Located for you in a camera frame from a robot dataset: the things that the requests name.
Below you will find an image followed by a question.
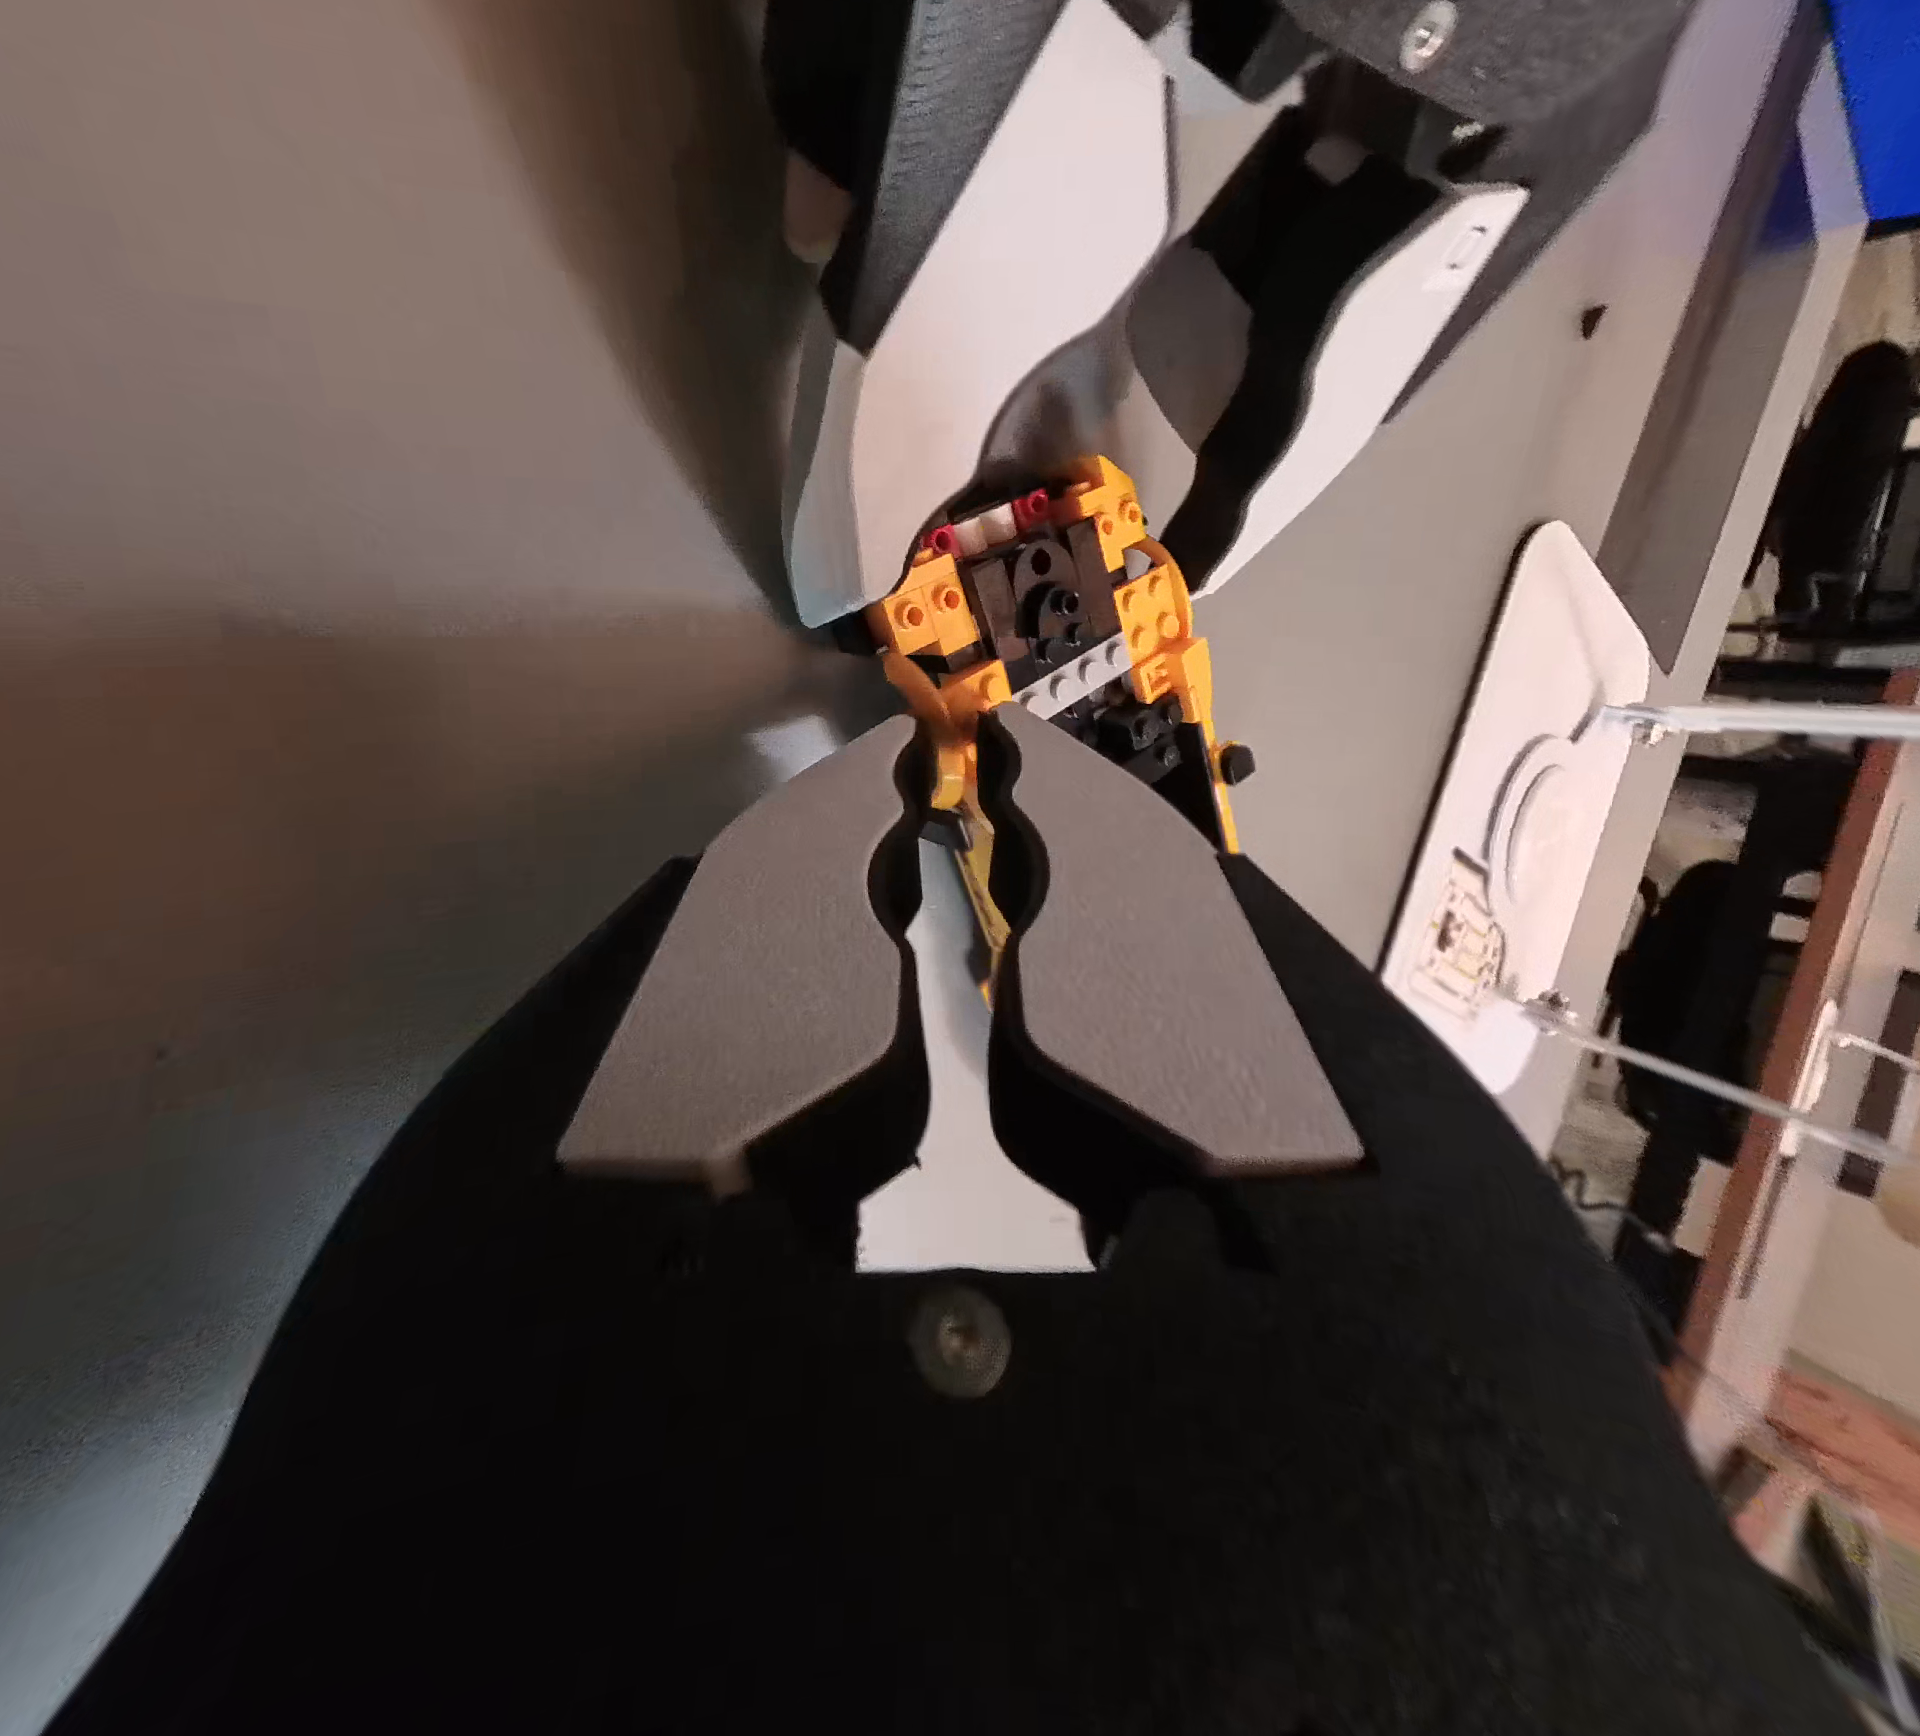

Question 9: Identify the sticker sheet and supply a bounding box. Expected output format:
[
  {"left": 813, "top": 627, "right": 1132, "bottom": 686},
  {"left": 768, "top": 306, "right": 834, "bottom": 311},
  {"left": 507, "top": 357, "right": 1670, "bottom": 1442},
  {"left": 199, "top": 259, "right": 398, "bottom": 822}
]
[{"left": 1436, "top": 848, "right": 1510, "bottom": 1019}]

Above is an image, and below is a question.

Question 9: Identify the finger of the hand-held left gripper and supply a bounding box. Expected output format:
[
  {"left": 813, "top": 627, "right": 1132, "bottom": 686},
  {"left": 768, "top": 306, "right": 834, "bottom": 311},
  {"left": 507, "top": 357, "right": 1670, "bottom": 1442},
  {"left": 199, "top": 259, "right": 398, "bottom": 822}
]
[
  {"left": 783, "top": 0, "right": 1188, "bottom": 636},
  {"left": 1124, "top": 135, "right": 1533, "bottom": 599}
]

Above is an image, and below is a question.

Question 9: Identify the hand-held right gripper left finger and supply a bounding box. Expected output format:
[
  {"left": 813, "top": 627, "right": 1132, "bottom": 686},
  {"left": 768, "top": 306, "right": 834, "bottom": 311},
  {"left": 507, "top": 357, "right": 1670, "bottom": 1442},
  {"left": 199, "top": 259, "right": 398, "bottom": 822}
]
[{"left": 555, "top": 713, "right": 928, "bottom": 1202}]

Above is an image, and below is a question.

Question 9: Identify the yellow lego car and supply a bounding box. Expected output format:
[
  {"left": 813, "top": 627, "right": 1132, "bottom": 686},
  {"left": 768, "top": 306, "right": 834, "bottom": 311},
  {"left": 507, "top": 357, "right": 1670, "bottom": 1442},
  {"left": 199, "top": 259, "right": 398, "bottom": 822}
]
[{"left": 863, "top": 453, "right": 1261, "bottom": 1010}]

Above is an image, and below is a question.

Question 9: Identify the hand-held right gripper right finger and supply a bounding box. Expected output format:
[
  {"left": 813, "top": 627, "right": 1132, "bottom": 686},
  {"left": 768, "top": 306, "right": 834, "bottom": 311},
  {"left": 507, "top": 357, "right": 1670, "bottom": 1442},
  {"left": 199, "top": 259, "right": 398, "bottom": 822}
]
[{"left": 975, "top": 705, "right": 1368, "bottom": 1241}]

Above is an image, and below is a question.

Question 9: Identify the white book stand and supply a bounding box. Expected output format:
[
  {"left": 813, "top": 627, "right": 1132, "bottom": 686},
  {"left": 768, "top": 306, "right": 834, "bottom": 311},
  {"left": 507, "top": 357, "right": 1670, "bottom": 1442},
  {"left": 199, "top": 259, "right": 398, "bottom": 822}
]
[{"left": 1377, "top": 519, "right": 1920, "bottom": 1176}]

